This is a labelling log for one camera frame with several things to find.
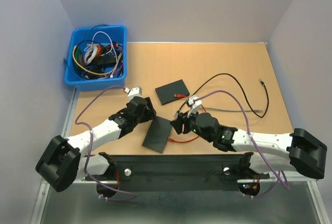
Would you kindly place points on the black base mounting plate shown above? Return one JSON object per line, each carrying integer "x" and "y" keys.
{"x": 138, "y": 173}

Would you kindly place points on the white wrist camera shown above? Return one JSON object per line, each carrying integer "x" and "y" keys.
{"x": 194, "y": 103}
{"x": 131, "y": 93}

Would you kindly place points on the black network switch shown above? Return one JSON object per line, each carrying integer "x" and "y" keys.
{"x": 166, "y": 93}
{"x": 157, "y": 134}

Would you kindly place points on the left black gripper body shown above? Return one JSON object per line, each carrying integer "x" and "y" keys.
{"x": 148, "y": 114}

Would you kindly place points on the black adapter in bin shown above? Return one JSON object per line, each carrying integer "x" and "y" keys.
{"x": 105, "y": 61}

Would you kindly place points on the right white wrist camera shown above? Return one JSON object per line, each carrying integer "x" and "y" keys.
{"x": 194, "y": 103}

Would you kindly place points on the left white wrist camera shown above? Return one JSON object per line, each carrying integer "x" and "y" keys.
{"x": 131, "y": 93}

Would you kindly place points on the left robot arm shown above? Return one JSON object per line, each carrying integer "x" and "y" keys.
{"x": 64, "y": 158}

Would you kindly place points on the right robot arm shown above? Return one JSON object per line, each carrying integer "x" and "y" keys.
{"x": 298, "y": 151}

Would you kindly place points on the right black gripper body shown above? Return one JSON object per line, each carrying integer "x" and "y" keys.
{"x": 189, "y": 119}

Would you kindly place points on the blue plastic bin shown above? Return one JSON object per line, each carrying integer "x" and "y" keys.
{"x": 89, "y": 43}

